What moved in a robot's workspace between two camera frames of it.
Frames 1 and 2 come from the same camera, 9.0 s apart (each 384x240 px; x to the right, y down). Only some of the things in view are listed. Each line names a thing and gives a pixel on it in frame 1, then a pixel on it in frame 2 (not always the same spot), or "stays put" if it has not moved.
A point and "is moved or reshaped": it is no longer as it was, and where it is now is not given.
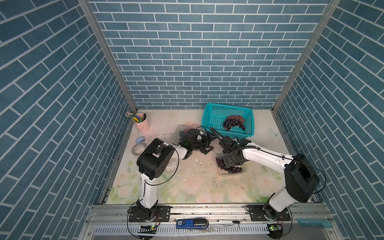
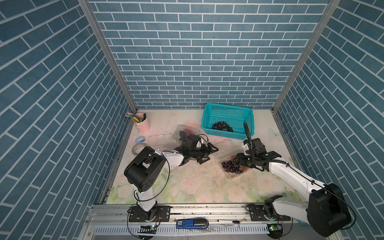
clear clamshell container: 167,137 stays put
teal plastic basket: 215,114 stays put
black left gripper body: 200,144 → 199,154
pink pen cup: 143,127 stays put
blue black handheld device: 193,223 stays put
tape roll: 138,148 stays put
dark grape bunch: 220,162 is moved or reshaped
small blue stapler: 140,139 stays put
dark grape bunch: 234,120 → 223,126
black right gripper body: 229,161 → 246,160
